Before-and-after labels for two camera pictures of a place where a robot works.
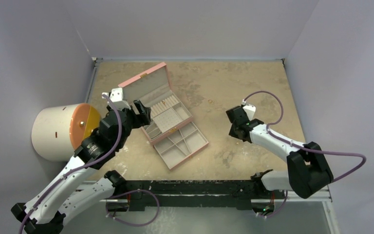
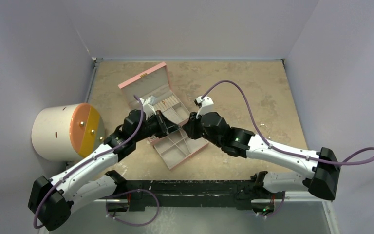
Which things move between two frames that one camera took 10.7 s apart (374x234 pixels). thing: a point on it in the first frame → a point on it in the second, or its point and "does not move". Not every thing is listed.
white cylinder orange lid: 56,131 does not move
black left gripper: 140,120 → 165,126
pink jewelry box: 153,88 does not move
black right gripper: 235,121 → 194,126
